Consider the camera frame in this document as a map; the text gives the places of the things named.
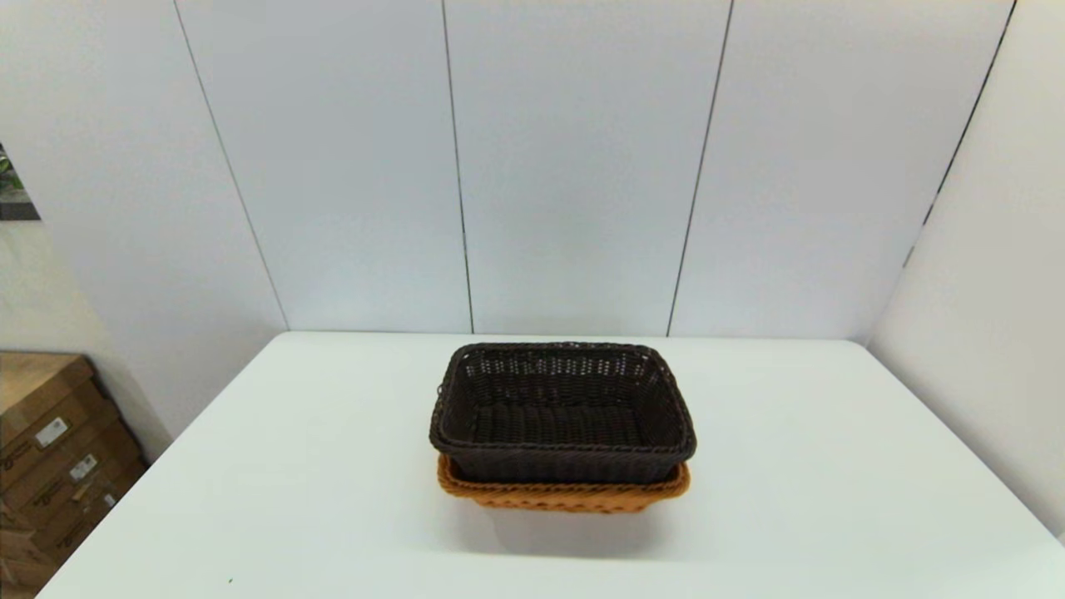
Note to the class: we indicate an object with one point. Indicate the dark brown woven basket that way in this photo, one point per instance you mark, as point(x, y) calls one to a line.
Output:
point(562, 416)

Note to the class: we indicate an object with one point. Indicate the orange woven basket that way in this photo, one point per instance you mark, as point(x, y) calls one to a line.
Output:
point(566, 497)

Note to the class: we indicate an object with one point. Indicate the cardboard box with white label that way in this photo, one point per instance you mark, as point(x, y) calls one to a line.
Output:
point(104, 502)
point(81, 466)
point(33, 391)

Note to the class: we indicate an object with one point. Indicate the plain cardboard box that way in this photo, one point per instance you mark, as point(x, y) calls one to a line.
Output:
point(25, 566)

